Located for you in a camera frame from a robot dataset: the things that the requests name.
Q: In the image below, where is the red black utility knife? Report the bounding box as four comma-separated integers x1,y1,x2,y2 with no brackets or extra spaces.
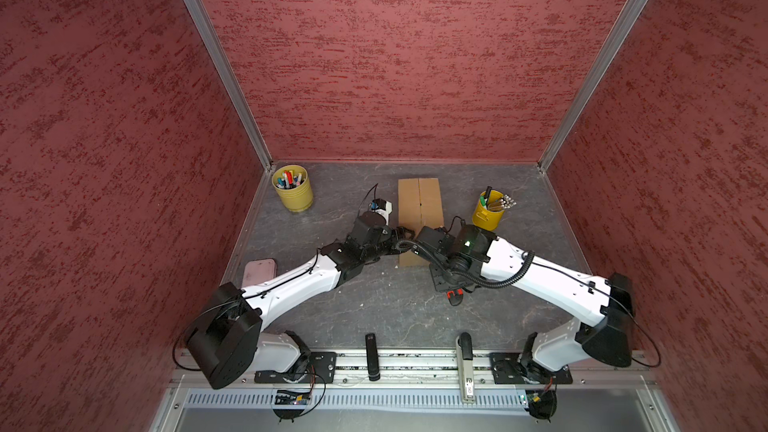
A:
446,289,464,307

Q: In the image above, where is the brown cardboard express box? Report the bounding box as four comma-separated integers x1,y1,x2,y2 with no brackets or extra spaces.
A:
397,178,445,235

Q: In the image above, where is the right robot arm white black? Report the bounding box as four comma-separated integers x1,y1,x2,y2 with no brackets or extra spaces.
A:
397,225,634,383

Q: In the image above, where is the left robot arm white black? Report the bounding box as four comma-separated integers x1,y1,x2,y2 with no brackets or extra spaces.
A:
180,225,415,390

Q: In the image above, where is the yellow pen cup right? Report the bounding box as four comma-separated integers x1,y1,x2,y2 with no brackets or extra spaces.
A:
472,186,516,231

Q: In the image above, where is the yellow pen cup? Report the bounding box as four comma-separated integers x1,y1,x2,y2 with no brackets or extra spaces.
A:
271,164,314,213
472,186,516,231

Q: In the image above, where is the yellow pen cup left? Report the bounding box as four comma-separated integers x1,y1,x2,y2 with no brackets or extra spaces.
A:
271,164,314,213

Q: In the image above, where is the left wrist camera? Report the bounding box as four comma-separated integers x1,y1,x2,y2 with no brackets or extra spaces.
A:
369,198,393,224

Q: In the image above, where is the grey black clamp handle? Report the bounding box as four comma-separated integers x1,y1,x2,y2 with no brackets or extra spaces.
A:
456,332,476,404

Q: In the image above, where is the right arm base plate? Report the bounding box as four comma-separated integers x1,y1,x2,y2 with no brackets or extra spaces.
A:
489,352,573,386

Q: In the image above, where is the aluminium frame rail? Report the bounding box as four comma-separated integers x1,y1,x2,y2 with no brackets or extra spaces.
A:
170,347,658,390

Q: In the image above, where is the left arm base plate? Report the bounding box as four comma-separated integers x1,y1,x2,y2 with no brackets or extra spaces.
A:
254,351,338,385

